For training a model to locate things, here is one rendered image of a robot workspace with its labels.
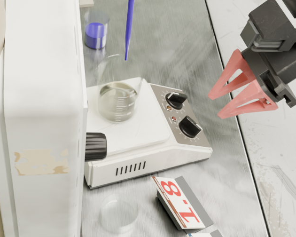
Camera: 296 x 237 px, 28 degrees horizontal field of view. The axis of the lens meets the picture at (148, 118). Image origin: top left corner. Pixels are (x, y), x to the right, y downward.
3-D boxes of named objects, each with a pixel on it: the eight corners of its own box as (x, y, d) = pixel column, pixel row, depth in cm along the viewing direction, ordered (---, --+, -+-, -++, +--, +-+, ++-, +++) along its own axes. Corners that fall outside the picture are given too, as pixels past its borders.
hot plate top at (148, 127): (144, 79, 91) (144, 75, 90) (172, 140, 84) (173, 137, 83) (67, 94, 87) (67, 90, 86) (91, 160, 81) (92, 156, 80)
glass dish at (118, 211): (130, 196, 87) (132, 189, 85) (142, 229, 84) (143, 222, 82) (94, 204, 85) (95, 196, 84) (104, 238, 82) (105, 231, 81)
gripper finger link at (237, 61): (213, 116, 78) (273, 77, 76) (192, 76, 82) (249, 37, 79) (233, 132, 84) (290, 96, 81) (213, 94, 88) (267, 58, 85)
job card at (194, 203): (182, 176, 90) (186, 161, 87) (213, 224, 86) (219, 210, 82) (147, 191, 88) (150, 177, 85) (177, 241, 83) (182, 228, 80)
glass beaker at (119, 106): (130, 89, 88) (136, 50, 82) (144, 122, 85) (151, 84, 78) (85, 98, 86) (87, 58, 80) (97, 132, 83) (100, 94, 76)
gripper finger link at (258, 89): (215, 121, 78) (276, 82, 75) (195, 81, 82) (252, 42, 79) (235, 137, 83) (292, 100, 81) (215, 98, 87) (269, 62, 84)
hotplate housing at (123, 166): (179, 98, 100) (188, 67, 93) (211, 161, 92) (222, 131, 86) (50, 126, 93) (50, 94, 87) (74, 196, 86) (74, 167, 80)
